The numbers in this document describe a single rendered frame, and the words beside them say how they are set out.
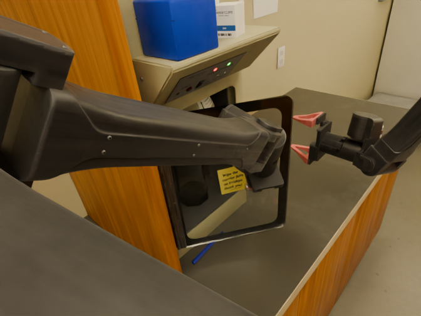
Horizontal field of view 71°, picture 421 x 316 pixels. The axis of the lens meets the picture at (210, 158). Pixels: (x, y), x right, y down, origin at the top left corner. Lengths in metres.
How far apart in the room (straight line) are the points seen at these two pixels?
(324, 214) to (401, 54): 2.74
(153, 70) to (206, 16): 0.13
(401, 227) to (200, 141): 2.25
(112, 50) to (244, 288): 0.63
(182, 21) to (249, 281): 0.64
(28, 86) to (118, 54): 0.26
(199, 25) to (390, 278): 1.89
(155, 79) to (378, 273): 1.87
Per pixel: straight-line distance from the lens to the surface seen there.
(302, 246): 0.92
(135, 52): 0.58
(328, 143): 0.83
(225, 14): 0.64
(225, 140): 0.33
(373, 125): 0.79
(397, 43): 3.58
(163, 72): 0.51
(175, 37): 0.50
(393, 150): 0.75
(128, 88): 0.47
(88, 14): 0.48
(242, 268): 0.86
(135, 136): 0.23
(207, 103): 0.77
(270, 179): 0.60
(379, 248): 2.28
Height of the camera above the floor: 1.64
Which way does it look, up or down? 33 degrees down
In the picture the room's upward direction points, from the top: 6 degrees counter-clockwise
